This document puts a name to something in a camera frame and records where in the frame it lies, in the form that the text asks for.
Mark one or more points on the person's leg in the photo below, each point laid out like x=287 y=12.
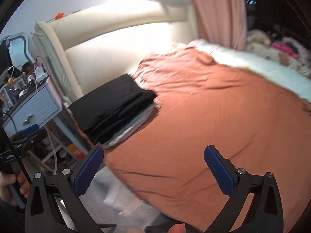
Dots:
x=177 y=228

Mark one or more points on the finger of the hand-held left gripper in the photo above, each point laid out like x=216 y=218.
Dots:
x=30 y=132

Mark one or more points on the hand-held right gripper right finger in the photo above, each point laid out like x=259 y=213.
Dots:
x=218 y=170

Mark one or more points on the cream plush toy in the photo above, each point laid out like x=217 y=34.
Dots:
x=257 y=41

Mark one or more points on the orange bed sheet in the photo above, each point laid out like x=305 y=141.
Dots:
x=206 y=102

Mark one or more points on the orange box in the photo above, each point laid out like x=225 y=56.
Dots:
x=77 y=151

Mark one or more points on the pale blue nightstand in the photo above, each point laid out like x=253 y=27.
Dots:
x=36 y=106

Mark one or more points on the cream padded headboard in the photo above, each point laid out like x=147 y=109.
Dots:
x=109 y=41

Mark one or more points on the pink curtain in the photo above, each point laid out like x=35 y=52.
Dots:
x=218 y=9

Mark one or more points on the black garment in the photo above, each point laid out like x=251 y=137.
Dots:
x=109 y=102

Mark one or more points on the person's left hand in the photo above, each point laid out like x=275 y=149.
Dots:
x=7 y=187

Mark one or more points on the pale blue blanket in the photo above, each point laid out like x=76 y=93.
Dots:
x=255 y=63

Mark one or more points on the pink garment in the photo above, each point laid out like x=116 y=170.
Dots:
x=283 y=48

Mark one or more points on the white box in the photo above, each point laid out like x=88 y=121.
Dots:
x=40 y=71

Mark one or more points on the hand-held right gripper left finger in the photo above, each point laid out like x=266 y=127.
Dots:
x=88 y=170

